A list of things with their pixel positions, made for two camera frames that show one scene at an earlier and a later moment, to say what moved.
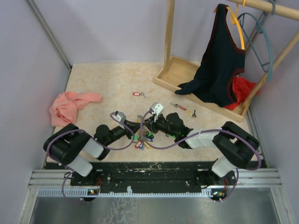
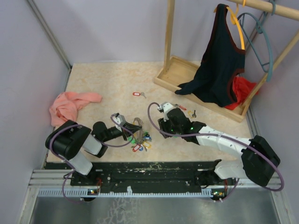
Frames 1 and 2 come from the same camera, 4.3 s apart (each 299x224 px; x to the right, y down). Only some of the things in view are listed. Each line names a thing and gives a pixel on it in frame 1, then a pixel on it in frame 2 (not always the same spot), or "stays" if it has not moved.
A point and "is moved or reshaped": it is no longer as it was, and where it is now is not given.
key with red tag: x=138 y=94 stays
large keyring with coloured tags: x=144 y=139 is moved or reshaped
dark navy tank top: x=223 y=56 stays
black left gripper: x=134 y=126 stays
